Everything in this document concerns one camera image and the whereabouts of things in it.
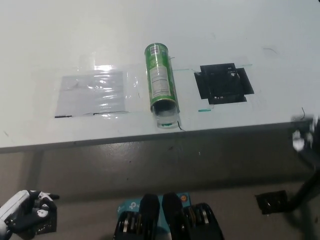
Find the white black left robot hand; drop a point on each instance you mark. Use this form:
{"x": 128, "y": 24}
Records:
{"x": 22, "y": 212}

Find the black tape square patch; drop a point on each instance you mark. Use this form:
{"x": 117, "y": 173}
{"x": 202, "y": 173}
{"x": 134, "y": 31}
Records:
{"x": 222, "y": 83}

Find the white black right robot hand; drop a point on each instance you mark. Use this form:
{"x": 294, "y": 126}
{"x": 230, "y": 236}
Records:
{"x": 301, "y": 140}

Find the teal cardboard router box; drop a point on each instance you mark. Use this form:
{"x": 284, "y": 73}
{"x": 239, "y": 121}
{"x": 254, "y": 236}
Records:
{"x": 130, "y": 206}

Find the green cylindrical chips can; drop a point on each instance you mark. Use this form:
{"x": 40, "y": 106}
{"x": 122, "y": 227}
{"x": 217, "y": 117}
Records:
{"x": 160, "y": 75}

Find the small teal tape strip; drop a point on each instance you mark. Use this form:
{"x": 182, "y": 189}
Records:
{"x": 204, "y": 110}

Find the clear plastic film sheet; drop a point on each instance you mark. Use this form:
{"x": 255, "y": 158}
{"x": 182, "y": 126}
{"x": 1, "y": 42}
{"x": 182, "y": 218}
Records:
{"x": 131, "y": 80}

